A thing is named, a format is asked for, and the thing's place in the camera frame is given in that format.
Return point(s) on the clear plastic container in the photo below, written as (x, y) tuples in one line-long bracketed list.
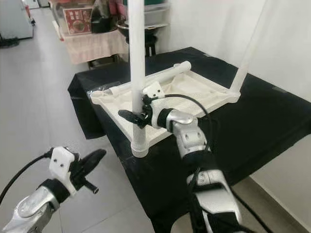
[(158, 15)]

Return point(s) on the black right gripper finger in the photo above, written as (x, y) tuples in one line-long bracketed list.
[(132, 116)]

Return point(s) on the black bag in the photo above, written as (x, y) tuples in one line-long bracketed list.
[(103, 17)]

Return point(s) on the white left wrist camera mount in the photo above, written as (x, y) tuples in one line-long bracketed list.
[(63, 165)]

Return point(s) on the black wok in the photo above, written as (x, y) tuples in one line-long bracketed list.
[(121, 33)]

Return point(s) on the white plastic table leg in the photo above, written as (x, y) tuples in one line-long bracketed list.
[(167, 73), (137, 48), (252, 48)]

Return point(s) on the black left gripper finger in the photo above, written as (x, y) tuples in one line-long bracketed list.
[(86, 166), (97, 162)]

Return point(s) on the white plastic table top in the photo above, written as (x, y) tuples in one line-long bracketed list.
[(199, 92)]

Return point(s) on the white chest appliance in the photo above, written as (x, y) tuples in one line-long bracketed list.
[(14, 19)]

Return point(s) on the black tablecloth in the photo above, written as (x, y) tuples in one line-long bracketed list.
[(262, 131)]

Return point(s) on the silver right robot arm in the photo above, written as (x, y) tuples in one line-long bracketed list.
[(189, 133)]

